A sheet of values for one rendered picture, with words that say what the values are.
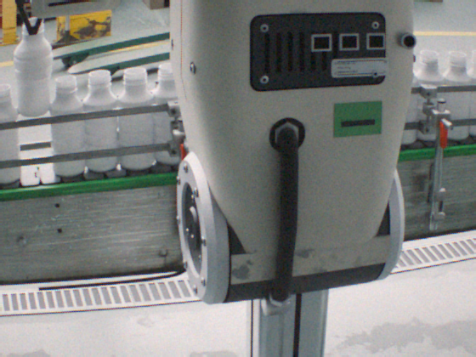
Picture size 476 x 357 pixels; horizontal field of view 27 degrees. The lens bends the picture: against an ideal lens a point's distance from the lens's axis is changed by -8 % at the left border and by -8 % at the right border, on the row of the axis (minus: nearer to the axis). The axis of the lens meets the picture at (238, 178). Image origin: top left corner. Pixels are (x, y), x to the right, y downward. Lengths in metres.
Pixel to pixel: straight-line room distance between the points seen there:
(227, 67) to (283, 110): 0.07
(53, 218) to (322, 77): 0.84
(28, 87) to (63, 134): 0.11
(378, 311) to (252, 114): 2.39
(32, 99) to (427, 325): 1.89
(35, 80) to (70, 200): 0.21
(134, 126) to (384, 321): 1.72
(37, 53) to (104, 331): 1.69
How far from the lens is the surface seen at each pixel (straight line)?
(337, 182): 1.02
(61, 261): 1.76
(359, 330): 3.22
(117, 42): 5.95
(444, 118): 1.78
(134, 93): 1.70
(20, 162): 1.70
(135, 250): 1.77
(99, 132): 1.71
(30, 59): 1.65
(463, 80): 1.88
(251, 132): 0.97
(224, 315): 3.30
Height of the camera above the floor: 1.66
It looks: 23 degrees down
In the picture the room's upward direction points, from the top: straight up
